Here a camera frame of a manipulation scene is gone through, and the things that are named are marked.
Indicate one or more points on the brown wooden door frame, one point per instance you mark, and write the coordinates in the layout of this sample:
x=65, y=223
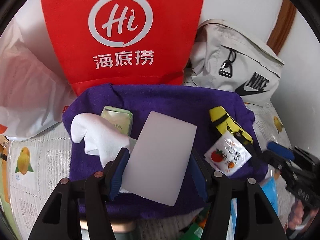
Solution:
x=283, y=22

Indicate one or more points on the fruit print wet wipe packet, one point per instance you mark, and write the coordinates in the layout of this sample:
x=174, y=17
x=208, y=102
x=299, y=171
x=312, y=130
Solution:
x=225, y=155

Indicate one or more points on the blue tissue pack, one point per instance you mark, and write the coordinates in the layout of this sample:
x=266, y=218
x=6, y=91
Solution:
x=270, y=195

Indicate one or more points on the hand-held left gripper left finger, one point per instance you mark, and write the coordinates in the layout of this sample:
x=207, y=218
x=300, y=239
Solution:
x=117, y=180

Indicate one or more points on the grey waist bag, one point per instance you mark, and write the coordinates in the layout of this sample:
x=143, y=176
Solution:
x=250, y=62

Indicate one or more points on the white rectangular card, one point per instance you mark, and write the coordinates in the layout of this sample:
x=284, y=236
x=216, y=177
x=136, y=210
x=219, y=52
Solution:
x=160, y=155

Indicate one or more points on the green tissue pack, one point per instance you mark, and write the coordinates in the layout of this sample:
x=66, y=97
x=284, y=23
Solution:
x=120, y=118

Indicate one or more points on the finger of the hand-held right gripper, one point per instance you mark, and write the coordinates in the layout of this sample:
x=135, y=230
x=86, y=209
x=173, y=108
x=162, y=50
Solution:
x=273, y=160
x=281, y=150

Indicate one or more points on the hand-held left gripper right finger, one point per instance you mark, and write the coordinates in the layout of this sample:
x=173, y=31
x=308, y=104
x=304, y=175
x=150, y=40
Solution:
x=201, y=180

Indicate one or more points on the fruit print tablecloth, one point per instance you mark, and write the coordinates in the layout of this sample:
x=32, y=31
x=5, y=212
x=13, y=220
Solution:
x=45, y=155

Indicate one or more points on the white sock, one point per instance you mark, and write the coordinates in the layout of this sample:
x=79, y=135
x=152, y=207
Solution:
x=97, y=132

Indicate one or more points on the purple towel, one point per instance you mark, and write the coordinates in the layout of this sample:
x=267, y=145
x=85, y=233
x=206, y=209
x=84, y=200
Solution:
x=162, y=100

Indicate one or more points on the white plastic shopping bag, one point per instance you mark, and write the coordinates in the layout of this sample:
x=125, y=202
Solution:
x=30, y=92

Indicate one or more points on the person's right hand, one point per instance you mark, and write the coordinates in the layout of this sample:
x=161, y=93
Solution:
x=300, y=215

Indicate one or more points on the red paper bag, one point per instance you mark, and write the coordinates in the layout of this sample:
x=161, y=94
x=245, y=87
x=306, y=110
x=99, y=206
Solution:
x=75, y=42

